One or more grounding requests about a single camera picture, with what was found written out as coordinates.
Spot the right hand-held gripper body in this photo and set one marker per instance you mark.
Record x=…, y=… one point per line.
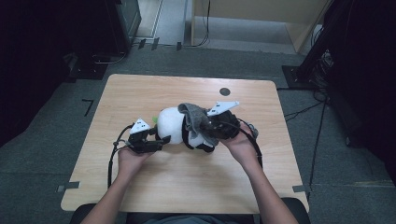
x=227, y=124

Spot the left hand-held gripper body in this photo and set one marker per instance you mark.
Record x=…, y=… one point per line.
x=140, y=141

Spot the grey cloth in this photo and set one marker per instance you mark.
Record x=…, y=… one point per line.
x=196, y=119

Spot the panda plush toy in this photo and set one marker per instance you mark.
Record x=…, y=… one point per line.
x=169, y=126

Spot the person's left hand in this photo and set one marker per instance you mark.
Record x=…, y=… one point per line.
x=130, y=165

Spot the person's right hand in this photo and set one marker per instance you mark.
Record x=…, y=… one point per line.
x=244, y=149

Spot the person's dark clothing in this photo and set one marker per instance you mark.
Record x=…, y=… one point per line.
x=186, y=219

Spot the black chair armrest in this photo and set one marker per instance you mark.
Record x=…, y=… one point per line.
x=300, y=208
x=79, y=214

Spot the black cabinet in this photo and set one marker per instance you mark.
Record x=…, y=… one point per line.
x=124, y=25

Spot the black metal stand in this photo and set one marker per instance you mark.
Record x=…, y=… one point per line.
x=314, y=46

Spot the light wooden furniture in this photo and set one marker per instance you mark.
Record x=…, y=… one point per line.
x=264, y=9

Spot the dark curtain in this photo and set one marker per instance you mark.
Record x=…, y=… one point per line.
x=37, y=62
x=367, y=77

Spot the black floor base plate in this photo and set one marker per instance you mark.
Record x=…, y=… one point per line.
x=88, y=70

